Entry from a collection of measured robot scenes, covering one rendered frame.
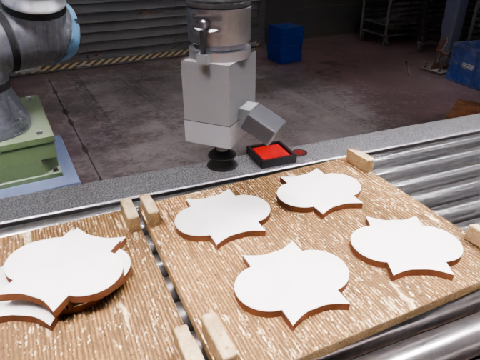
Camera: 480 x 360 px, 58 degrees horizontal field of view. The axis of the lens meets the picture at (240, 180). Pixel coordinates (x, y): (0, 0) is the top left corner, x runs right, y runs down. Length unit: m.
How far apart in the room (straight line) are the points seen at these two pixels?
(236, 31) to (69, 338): 0.38
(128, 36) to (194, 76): 4.86
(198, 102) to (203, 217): 0.19
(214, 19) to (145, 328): 0.34
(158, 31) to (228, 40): 4.97
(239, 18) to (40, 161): 0.57
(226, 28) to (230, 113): 0.10
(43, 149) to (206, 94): 0.50
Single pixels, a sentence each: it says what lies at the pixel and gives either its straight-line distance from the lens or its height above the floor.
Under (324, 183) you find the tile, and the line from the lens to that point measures 0.73.
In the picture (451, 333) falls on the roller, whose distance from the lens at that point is 0.56.
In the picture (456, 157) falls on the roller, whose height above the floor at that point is 0.92.
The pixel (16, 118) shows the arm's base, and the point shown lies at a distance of 0.98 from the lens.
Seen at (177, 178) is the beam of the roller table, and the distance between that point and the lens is 0.81.
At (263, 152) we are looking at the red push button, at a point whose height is 0.93.
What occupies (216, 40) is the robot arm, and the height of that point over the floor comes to 1.20.
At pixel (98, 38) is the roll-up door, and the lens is 5.31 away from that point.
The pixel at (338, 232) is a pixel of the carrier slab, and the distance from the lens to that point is 0.64.
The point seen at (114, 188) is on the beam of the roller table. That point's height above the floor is 0.92.
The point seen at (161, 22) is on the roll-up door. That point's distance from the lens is 5.47.
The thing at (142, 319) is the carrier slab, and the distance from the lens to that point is 0.51.
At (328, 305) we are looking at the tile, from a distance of 0.52.
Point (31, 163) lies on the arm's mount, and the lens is 0.96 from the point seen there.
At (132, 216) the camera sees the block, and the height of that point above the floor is 0.96.
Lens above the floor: 1.31
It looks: 29 degrees down
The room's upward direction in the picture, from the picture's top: straight up
